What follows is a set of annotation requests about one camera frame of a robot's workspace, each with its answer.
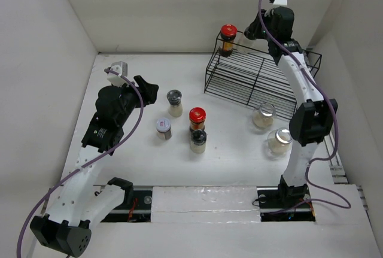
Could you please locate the black knob cap salt bottle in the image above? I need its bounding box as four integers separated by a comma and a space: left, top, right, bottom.
190, 129, 207, 154

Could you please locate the orange label jar red lid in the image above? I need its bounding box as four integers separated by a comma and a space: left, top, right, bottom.
189, 107, 206, 132

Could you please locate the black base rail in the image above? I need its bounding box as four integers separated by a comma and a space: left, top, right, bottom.
103, 186, 315, 224

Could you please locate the round glass jar metal rim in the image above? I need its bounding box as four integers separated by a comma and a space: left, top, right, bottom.
253, 102, 276, 129

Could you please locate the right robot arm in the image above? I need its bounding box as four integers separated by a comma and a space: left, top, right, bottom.
245, 7, 338, 208

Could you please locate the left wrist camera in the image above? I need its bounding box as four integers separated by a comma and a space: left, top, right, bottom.
106, 61, 128, 87

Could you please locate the dark sauce jar red lid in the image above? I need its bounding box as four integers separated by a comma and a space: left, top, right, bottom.
220, 24, 237, 57

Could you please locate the black wire rack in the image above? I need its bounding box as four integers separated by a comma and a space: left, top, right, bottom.
203, 30, 323, 122

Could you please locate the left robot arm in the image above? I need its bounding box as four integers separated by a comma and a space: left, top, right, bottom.
29, 75, 159, 257

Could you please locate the black pump cap salt bottle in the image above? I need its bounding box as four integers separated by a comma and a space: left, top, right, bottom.
237, 32, 255, 53

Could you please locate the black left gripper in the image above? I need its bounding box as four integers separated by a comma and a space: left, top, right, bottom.
113, 75, 157, 126

